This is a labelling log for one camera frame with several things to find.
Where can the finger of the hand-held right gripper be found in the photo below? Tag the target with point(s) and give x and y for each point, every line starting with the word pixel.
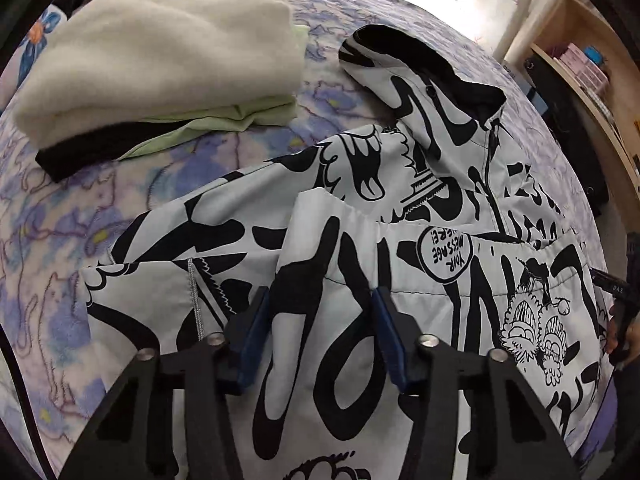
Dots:
pixel 606 280

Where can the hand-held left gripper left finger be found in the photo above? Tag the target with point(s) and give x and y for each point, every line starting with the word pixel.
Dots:
pixel 252 340

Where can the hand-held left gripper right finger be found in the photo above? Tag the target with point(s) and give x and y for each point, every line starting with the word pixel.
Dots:
pixel 395 345

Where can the white black printed jacket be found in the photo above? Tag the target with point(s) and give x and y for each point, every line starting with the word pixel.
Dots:
pixel 350 240

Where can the person's right hand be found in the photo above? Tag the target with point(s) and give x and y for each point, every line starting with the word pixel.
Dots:
pixel 613 332

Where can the pink drawer boxes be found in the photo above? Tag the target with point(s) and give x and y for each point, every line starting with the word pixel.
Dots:
pixel 582 67

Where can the purple patterned bed blanket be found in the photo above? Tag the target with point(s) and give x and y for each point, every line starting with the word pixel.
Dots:
pixel 60 240

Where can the folded light green garment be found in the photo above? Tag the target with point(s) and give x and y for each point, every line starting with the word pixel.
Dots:
pixel 240 117

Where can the small blue box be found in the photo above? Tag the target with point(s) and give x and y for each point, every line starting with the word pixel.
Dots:
pixel 596 56

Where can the folded black garment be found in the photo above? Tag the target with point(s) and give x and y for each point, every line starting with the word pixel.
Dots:
pixel 90 152

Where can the wooden shelf unit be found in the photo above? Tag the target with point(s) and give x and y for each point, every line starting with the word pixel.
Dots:
pixel 585 25

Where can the leaf print curtain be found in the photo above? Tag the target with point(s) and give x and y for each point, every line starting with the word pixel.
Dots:
pixel 500 5

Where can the folded white fleece garment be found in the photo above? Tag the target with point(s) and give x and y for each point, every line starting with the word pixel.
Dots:
pixel 160 55

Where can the blue flower print quilt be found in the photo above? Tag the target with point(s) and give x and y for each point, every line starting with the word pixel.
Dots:
pixel 30 45

